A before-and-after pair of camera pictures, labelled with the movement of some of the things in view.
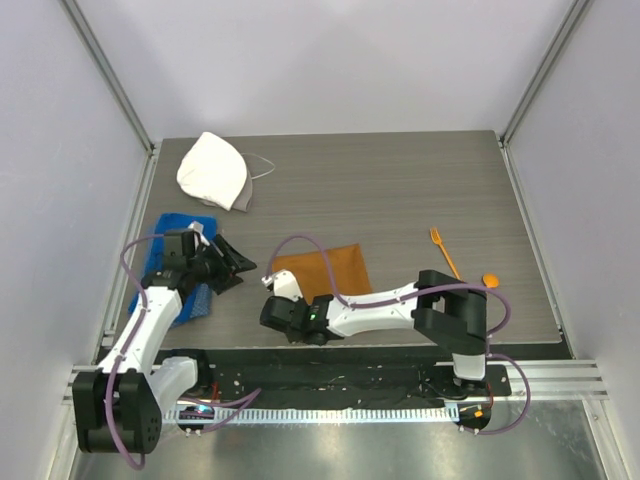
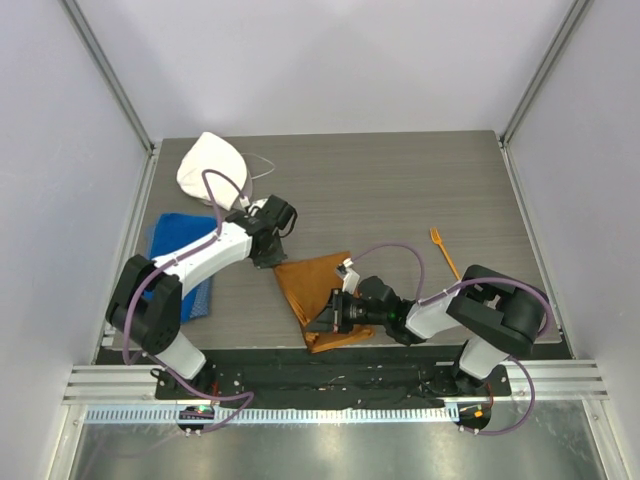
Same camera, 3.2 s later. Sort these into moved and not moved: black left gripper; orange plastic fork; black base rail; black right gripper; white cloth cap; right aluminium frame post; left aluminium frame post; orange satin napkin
Moved: black right gripper; black left gripper; orange satin napkin
Not moved: black base rail; right aluminium frame post; left aluminium frame post; orange plastic fork; white cloth cap
